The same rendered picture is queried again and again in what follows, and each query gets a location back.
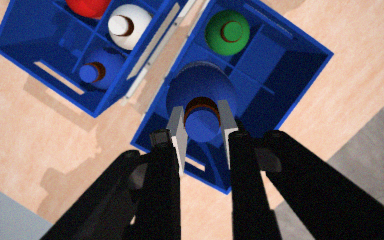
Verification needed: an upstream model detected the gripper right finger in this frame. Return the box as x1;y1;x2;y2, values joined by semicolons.
217;99;384;240

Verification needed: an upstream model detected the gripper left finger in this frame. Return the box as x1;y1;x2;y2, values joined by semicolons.
40;106;188;240

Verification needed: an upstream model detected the white bottle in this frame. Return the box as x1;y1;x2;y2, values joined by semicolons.
108;4;154;50

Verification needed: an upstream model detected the blue bottle crate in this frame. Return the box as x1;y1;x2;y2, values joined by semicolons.
130;0;316;195
0;0;188;118

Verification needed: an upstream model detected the red bottle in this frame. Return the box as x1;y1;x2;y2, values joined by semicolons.
65;0;111;20

